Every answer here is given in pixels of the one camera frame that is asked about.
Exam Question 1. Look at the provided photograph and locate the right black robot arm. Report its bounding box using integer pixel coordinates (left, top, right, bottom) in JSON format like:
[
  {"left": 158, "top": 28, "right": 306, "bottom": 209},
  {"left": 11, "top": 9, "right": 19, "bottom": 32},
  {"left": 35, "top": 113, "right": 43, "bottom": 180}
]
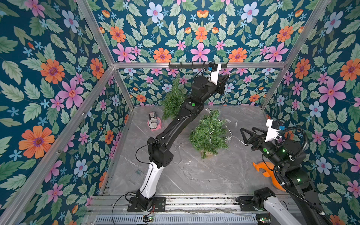
[{"left": 240, "top": 127, "right": 332, "bottom": 225}]

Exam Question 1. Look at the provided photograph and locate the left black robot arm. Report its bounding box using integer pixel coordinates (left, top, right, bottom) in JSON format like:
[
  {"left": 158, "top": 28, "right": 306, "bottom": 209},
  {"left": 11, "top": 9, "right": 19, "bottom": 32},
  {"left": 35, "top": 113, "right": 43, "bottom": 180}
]
[{"left": 133, "top": 75, "right": 230, "bottom": 211}]

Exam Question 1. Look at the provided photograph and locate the clear string light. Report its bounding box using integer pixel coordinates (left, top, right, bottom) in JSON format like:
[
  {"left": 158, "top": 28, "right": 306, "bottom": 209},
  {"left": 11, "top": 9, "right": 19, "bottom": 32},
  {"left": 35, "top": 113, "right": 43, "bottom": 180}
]
[{"left": 165, "top": 71, "right": 251, "bottom": 183}]

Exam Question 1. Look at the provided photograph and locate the small green tree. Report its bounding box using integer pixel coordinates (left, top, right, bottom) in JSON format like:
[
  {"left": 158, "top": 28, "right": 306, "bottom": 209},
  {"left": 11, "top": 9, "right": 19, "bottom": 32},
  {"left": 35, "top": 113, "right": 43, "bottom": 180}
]
[
  {"left": 163, "top": 78, "right": 187, "bottom": 120},
  {"left": 189, "top": 108, "right": 228, "bottom": 159}
]

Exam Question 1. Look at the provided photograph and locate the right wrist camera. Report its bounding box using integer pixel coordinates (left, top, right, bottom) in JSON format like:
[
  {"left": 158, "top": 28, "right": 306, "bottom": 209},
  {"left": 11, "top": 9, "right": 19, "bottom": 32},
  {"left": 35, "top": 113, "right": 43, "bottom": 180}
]
[{"left": 265, "top": 119, "right": 285, "bottom": 142}]

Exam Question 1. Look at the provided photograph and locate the aluminium frame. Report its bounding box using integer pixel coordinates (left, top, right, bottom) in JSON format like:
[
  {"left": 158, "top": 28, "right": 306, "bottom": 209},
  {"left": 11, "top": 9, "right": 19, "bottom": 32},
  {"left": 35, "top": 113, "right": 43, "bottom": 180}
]
[{"left": 1, "top": 1, "right": 331, "bottom": 225}]

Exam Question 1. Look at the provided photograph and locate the white cable duct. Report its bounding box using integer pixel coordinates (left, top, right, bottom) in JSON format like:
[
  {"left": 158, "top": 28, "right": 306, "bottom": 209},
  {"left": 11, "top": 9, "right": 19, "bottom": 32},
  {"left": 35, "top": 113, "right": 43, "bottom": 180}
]
[{"left": 95, "top": 214, "right": 258, "bottom": 225}]

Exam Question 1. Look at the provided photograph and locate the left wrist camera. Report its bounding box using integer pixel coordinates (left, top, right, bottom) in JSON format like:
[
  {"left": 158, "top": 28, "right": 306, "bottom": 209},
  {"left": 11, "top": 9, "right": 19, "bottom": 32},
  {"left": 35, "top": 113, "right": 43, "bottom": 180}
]
[{"left": 208, "top": 63, "right": 222, "bottom": 85}]

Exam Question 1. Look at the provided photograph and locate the black hook rail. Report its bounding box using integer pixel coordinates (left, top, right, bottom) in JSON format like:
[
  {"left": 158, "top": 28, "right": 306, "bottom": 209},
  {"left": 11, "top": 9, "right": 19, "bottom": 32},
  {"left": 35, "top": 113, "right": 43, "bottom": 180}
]
[{"left": 168, "top": 61, "right": 228, "bottom": 70}]

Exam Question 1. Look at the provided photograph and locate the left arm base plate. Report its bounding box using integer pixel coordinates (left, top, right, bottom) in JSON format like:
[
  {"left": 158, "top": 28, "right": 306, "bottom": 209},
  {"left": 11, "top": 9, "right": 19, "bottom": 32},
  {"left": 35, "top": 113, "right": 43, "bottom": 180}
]
[{"left": 127, "top": 197, "right": 167, "bottom": 212}]

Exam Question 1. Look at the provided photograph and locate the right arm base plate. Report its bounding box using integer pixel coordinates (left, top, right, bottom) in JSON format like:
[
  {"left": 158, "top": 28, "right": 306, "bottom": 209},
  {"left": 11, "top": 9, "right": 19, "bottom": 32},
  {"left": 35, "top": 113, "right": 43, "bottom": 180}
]
[{"left": 235, "top": 195, "right": 274, "bottom": 212}]

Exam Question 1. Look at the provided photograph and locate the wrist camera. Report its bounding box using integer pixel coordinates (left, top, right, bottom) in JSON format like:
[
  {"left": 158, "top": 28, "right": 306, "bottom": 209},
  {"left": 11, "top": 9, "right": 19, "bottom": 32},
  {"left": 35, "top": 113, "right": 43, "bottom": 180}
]
[
  {"left": 208, "top": 63, "right": 222, "bottom": 85},
  {"left": 265, "top": 119, "right": 285, "bottom": 142}
]

